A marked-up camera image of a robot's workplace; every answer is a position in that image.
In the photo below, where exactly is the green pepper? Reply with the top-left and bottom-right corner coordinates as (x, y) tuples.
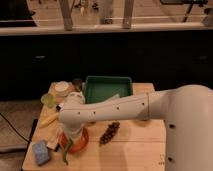
(62, 138), (74, 165)

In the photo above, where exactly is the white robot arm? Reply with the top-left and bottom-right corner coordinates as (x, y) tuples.
(59, 85), (213, 171)

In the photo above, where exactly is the white round bowl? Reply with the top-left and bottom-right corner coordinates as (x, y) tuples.
(55, 81), (70, 97)

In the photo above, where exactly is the red bowl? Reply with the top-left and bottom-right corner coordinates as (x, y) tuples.
(58, 128), (89, 154)

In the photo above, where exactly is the green rectangular tray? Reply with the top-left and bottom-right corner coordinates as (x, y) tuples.
(83, 76), (133, 104)

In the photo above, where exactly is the grey folded cloth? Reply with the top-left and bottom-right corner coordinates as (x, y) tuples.
(108, 94), (120, 101)

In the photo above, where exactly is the brown grape bunch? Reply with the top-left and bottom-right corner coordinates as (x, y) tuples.
(99, 122), (120, 145)

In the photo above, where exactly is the green plastic cup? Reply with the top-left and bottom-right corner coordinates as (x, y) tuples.
(41, 93), (55, 108)

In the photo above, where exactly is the white black spatula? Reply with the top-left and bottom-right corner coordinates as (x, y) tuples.
(47, 133), (60, 151)

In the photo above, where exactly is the blue sponge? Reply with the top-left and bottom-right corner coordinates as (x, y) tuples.
(32, 140), (50, 166)

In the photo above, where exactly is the black floor cable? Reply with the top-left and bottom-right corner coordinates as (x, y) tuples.
(0, 111), (31, 143)

